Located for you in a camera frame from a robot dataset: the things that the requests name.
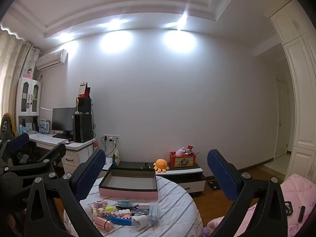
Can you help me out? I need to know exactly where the black plastic frame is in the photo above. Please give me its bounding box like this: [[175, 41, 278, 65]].
[[283, 201, 294, 216]]

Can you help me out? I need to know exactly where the white glass-door cabinet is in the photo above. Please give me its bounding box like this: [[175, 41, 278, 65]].
[[15, 76, 42, 118]]

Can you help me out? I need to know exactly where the pink storage box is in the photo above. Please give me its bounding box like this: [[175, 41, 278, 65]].
[[98, 166, 158, 200]]

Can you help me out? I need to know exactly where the pink quilt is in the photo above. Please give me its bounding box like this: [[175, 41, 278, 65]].
[[202, 173, 314, 237]]

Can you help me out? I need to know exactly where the rose gold cylinder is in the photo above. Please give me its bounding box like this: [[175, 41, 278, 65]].
[[95, 216, 114, 232]]

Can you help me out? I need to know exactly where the white round doll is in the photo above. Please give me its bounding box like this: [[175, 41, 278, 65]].
[[83, 204, 99, 221]]

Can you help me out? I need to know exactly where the black jewelled hair clip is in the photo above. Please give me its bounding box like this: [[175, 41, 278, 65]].
[[117, 204, 141, 211]]

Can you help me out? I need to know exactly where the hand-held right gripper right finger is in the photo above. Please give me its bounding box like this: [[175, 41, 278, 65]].
[[207, 149, 288, 237]]

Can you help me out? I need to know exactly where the beige curtain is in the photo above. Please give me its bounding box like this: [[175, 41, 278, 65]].
[[0, 28, 41, 119]]

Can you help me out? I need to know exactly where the black speaker box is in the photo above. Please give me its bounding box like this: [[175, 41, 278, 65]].
[[76, 97, 92, 114]]

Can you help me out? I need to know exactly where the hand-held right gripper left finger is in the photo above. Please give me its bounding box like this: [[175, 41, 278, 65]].
[[24, 149, 106, 237]]

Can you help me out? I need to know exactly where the red toy box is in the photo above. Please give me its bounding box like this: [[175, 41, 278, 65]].
[[170, 151, 197, 169]]

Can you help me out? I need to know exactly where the orange octopus plush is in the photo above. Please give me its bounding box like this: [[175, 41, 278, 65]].
[[153, 159, 170, 173]]

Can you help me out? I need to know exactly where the small pink doll figure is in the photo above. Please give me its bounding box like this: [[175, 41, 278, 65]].
[[97, 207, 116, 218]]

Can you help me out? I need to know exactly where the black computer tower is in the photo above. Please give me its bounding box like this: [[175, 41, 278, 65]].
[[72, 114, 93, 143]]

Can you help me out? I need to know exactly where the blue white box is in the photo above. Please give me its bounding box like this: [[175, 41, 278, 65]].
[[39, 118, 50, 134]]

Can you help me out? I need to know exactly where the white wardrobe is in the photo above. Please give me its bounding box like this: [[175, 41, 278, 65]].
[[264, 0, 316, 185]]

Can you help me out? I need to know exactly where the white door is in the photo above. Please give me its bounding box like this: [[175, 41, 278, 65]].
[[274, 78, 289, 160]]

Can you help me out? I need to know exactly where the red white paper bag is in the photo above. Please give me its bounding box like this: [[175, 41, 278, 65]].
[[78, 81, 90, 99]]

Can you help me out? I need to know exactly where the blue highlighter pen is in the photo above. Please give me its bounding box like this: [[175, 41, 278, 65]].
[[109, 216, 134, 226]]

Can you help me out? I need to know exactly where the white air conditioner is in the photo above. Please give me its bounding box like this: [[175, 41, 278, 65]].
[[36, 49, 68, 70]]

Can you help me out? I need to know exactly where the white cup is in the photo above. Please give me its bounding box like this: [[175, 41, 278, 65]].
[[131, 215, 149, 231]]

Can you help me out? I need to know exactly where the low black white cabinet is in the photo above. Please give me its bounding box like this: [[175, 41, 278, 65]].
[[102, 158, 206, 197]]

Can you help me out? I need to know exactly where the chair with draped jacket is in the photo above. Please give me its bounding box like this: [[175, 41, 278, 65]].
[[0, 113, 32, 166]]

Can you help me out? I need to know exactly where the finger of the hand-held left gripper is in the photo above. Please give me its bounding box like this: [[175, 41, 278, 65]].
[[5, 143, 67, 181], [0, 133, 30, 169]]

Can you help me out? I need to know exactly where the white desk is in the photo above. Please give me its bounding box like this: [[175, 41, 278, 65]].
[[28, 132, 97, 176]]

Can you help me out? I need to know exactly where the black computer monitor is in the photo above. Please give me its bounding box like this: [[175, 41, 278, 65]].
[[52, 107, 76, 139]]

